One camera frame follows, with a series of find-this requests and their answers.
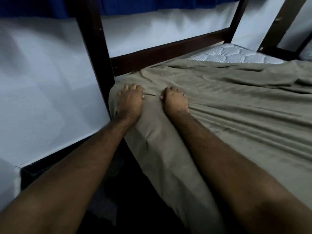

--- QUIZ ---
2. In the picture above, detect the person's right hand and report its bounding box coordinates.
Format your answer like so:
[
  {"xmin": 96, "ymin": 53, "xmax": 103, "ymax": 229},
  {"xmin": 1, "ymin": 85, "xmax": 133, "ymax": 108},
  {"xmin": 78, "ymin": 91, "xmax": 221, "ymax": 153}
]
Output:
[{"xmin": 159, "ymin": 86, "xmax": 190, "ymax": 116}]

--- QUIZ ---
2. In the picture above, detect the person's left hand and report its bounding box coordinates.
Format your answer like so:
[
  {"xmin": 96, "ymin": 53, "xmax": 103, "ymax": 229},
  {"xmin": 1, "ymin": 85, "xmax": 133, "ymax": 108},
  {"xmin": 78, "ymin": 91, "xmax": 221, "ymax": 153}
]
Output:
[{"xmin": 116, "ymin": 83, "xmax": 146, "ymax": 125}]

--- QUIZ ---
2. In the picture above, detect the dark wooden bunk bed frame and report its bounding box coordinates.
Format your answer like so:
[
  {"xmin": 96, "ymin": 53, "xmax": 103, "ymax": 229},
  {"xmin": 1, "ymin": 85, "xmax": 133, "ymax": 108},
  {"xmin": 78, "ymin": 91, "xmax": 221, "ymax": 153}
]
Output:
[{"xmin": 72, "ymin": 0, "xmax": 312, "ymax": 117}]

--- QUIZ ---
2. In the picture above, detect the white quilted mattress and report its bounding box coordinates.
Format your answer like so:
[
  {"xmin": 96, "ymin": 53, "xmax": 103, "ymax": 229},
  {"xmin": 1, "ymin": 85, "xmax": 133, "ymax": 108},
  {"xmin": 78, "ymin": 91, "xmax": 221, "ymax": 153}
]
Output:
[{"xmin": 188, "ymin": 43, "xmax": 288, "ymax": 65}]

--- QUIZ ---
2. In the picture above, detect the person's left forearm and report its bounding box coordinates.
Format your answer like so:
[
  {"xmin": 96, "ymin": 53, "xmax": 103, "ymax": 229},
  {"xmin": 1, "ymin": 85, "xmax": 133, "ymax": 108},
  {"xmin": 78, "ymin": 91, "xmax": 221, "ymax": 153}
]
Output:
[{"xmin": 0, "ymin": 114, "xmax": 137, "ymax": 234}]

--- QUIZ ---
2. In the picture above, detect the person's right forearm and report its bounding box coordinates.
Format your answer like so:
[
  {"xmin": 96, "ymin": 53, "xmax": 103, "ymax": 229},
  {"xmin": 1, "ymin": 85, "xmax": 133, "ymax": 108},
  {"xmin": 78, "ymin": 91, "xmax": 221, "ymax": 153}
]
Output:
[{"xmin": 168, "ymin": 111, "xmax": 312, "ymax": 234}]

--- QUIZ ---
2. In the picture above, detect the blue curtain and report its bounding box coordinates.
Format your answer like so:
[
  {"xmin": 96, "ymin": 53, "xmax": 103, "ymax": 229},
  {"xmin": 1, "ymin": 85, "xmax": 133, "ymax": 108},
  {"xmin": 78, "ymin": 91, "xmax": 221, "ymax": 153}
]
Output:
[{"xmin": 0, "ymin": 0, "xmax": 244, "ymax": 20}]

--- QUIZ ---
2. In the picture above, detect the olive green bed sheet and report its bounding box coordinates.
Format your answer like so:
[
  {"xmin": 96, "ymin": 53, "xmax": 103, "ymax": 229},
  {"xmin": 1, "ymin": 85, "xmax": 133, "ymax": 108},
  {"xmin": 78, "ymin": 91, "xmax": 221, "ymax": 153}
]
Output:
[{"xmin": 108, "ymin": 59, "xmax": 312, "ymax": 234}]

